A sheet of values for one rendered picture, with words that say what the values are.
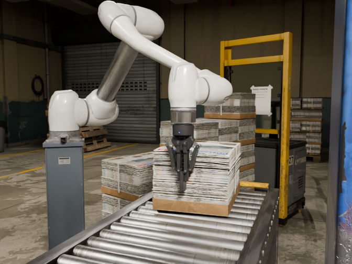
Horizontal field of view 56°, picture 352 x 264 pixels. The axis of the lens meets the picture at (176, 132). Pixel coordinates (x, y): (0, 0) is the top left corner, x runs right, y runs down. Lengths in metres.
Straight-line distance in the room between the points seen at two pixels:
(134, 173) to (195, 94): 1.00
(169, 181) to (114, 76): 0.73
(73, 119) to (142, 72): 8.08
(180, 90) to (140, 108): 8.79
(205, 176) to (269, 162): 2.38
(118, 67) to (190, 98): 0.69
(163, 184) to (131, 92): 8.80
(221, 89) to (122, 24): 0.50
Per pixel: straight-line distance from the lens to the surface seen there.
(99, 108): 1.87
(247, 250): 1.00
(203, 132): 2.49
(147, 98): 9.75
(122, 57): 1.70
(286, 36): 3.34
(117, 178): 2.19
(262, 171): 3.61
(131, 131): 10.04
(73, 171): 1.85
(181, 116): 1.12
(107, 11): 1.52
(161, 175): 1.26
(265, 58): 3.41
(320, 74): 8.85
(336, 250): 0.22
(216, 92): 1.21
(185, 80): 1.12
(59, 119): 1.83
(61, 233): 1.95
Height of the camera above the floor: 1.21
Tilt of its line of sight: 5 degrees down
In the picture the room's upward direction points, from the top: straight up
